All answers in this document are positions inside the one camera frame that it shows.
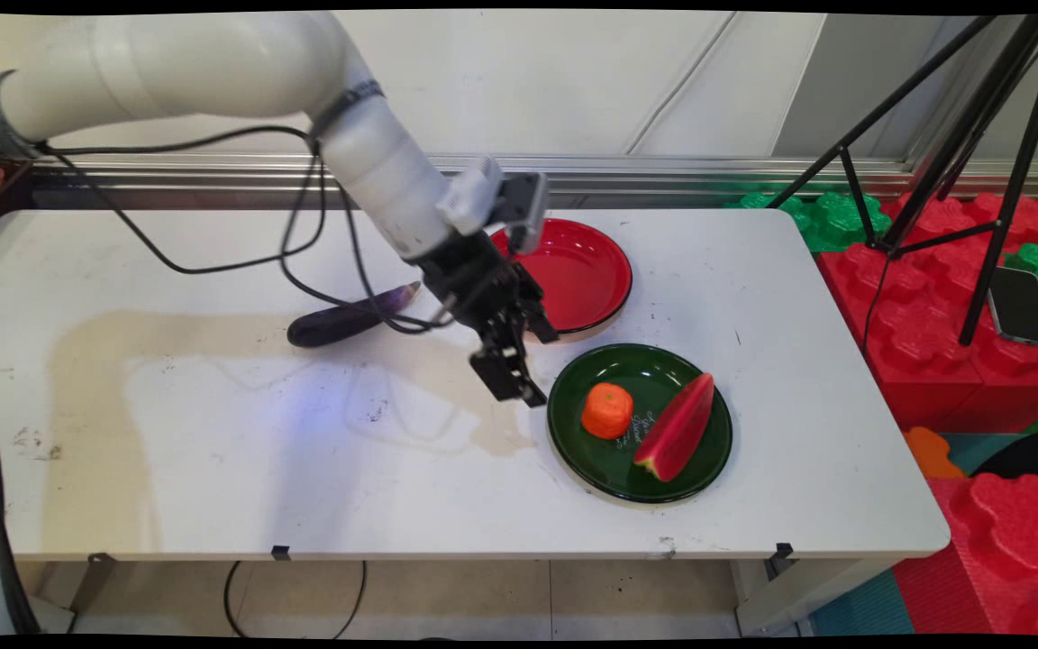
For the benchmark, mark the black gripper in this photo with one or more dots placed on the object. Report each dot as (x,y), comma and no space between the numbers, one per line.
(474,275)

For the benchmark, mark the orange toy carrot piece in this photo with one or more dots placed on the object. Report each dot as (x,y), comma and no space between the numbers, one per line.
(607,411)

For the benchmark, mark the purple toy eggplant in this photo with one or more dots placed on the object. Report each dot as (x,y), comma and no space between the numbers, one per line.
(339,323)

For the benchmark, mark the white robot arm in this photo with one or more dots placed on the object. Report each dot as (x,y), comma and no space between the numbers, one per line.
(213,63)

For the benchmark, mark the red plate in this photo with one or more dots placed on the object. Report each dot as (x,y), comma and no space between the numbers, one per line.
(582,279)

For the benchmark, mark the dark green plate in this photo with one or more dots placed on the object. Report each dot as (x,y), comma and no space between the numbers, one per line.
(600,464)

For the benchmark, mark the red toy watermelon slice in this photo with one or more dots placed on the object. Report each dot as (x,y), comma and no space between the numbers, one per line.
(677,431)

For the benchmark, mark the black table edge clip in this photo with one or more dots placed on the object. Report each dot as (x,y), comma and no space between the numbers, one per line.
(785,551)
(281,553)

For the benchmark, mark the white table leg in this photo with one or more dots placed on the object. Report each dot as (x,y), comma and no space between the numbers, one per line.
(798,595)

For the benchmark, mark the large red foam block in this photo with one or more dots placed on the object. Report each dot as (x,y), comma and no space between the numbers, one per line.
(933,361)

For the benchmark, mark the orange foam piece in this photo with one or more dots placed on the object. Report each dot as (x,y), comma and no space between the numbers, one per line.
(929,451)

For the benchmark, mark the black smartphone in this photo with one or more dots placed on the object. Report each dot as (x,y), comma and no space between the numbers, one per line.
(1022,306)

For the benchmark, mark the black tripod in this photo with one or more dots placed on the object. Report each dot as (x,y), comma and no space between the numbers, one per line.
(1017,180)

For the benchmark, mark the black foam piece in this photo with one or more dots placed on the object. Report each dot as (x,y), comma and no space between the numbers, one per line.
(1037,460)

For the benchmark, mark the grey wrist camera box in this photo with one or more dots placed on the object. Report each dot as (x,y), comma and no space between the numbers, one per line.
(523,207)

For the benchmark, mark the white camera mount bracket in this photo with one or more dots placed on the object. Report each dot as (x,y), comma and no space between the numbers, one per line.
(469,194)

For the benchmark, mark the aluminium wall rail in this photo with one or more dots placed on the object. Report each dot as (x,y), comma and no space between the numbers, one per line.
(663,171)

